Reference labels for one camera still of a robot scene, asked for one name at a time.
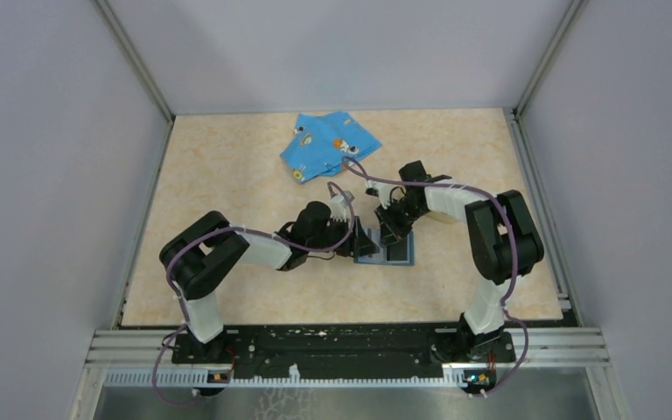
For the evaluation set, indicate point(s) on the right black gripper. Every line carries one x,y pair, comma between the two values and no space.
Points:
390,231

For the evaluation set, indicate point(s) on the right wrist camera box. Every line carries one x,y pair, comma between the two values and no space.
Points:
380,190

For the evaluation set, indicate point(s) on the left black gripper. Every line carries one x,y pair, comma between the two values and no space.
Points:
359,245

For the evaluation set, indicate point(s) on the blue printed cloth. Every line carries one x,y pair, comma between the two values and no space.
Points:
321,141

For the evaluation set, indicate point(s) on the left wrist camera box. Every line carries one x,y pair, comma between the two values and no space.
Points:
340,206

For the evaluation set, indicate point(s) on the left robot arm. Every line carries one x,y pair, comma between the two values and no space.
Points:
198,259

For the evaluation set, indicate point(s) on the beige oval card tray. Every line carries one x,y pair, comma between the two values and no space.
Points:
442,217

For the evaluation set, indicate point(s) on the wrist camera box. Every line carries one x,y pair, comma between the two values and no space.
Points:
380,190
340,206

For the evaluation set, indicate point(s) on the black mounting base plate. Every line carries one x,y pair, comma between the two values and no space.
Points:
339,352

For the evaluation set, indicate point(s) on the aluminium frame rail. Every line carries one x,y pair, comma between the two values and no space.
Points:
143,357

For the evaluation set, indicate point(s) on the blue card holder wallet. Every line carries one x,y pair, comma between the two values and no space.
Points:
397,254

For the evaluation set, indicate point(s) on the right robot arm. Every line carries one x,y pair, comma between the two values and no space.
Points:
503,238

